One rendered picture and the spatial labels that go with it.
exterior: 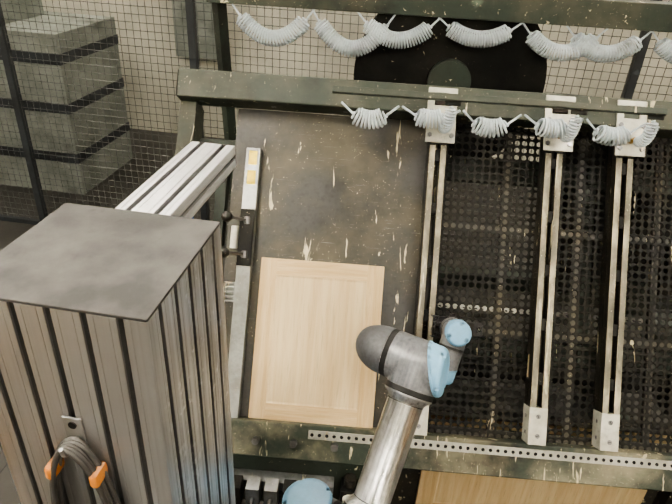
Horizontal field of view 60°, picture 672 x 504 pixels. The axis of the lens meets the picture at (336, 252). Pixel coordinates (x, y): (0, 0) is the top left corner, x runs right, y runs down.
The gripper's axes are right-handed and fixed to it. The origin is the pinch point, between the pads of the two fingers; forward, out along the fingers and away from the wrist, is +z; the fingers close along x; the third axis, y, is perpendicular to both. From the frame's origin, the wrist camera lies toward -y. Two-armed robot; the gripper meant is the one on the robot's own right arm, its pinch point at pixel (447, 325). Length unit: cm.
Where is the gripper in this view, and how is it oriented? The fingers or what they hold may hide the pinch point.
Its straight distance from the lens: 207.9
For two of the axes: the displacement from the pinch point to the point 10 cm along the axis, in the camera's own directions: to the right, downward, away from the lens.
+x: -0.8, 10.0, -0.5
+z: 0.4, 0.5, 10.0
